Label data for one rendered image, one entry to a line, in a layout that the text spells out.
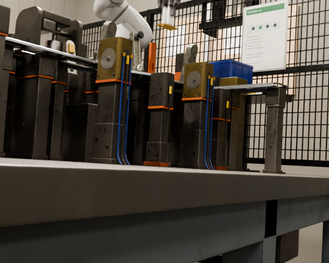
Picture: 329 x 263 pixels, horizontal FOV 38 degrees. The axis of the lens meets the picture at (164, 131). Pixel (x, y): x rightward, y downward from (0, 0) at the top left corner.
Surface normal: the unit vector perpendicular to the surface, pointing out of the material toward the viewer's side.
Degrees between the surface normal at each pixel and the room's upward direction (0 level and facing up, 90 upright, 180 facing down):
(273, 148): 90
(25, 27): 90
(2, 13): 90
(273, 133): 90
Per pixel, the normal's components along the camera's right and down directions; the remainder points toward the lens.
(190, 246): 0.86, 0.02
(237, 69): 0.70, -0.01
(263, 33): -0.65, -0.09
